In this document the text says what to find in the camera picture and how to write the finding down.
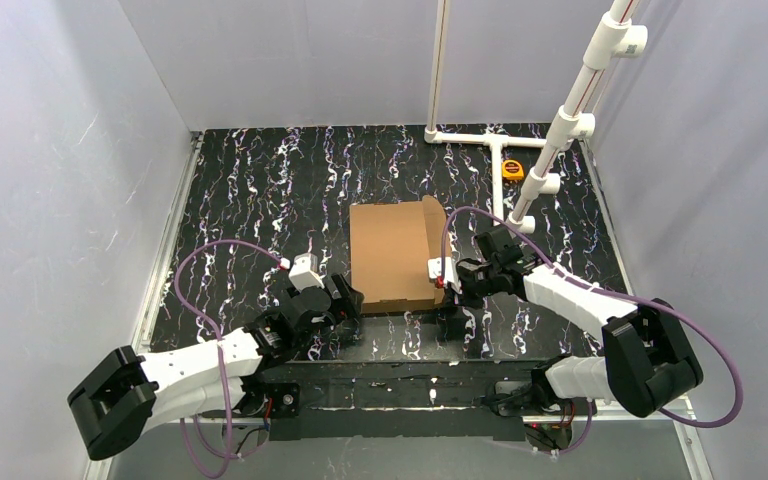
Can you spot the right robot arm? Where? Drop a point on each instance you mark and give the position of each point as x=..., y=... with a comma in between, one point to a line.
x=646, y=361

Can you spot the brown cardboard box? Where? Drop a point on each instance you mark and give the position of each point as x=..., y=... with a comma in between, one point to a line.
x=390, y=247

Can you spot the orange tape measure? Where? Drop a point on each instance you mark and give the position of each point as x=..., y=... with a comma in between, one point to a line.
x=512, y=171

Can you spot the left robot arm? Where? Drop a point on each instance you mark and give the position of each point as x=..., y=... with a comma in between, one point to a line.
x=128, y=394

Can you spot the aluminium rail frame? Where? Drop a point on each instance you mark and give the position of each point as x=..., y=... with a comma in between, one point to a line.
x=387, y=386

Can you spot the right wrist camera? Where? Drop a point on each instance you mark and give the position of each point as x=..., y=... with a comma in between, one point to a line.
x=442, y=273

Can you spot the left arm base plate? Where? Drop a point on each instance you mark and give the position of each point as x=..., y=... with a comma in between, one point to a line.
x=278, y=397

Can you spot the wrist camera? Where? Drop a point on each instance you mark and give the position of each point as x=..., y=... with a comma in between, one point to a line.
x=442, y=273
x=304, y=273

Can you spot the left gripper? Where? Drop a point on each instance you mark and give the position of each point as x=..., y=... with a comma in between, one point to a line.
x=342, y=299

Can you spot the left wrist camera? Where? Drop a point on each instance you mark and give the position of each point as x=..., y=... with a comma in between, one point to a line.
x=304, y=273

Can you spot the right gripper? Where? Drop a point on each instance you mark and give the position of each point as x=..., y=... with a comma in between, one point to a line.
x=462, y=278

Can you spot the white PVC pipe frame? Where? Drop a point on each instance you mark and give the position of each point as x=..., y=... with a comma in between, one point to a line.
x=617, y=35

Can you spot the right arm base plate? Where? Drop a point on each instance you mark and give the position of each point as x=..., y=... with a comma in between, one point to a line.
x=509, y=398

